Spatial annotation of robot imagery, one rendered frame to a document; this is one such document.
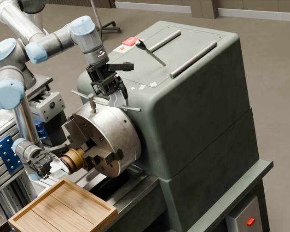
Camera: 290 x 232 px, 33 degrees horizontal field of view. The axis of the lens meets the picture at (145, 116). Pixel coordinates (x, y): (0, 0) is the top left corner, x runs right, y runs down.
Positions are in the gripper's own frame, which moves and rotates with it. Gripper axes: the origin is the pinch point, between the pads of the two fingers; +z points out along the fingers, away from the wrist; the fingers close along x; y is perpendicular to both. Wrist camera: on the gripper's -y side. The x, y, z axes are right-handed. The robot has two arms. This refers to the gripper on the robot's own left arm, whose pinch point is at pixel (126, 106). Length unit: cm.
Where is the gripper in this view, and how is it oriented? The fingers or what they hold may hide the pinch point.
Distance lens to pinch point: 175.1
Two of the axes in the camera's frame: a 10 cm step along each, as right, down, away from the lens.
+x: 6.2, 0.8, -7.8
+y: -6.8, 5.4, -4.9
